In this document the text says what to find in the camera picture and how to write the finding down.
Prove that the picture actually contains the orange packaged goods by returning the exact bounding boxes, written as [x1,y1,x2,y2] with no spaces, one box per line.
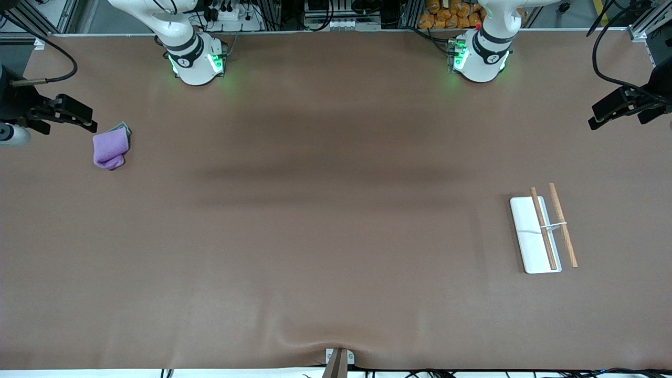
[418,0,527,30]

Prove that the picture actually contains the white rack with wooden bars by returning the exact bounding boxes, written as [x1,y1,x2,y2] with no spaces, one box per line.
[509,182,579,275]

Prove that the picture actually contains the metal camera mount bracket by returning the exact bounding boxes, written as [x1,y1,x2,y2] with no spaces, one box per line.
[321,348,355,378]

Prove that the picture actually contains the purple and grey towel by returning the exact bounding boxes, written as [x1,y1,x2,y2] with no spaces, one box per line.
[92,122,132,171]

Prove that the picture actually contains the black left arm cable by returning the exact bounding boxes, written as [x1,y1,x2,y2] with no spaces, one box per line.
[592,0,654,91]

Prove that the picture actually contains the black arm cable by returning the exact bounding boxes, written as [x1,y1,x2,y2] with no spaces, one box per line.
[0,13,79,88]
[592,0,654,91]

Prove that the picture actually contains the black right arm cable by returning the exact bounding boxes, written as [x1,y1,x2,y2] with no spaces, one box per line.
[0,13,79,88]

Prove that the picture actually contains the white power strip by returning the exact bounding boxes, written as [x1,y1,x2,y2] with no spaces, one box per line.
[202,3,263,32]

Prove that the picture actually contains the aluminium frame profile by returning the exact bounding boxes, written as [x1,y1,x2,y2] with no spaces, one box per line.
[399,0,424,30]
[0,0,80,44]
[627,0,672,43]
[257,0,284,30]

